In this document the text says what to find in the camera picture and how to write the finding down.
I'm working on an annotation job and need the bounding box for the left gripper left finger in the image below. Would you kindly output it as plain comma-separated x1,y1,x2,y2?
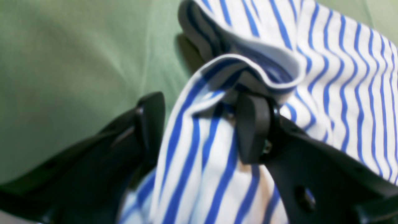
1,92,165,224

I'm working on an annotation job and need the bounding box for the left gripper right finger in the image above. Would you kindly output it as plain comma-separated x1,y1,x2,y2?
236,93,398,224

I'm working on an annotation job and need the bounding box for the blue white striped t-shirt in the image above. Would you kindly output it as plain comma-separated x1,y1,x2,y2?
119,0,397,224

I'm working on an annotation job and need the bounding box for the green table cloth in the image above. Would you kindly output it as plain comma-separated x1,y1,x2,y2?
0,0,397,184

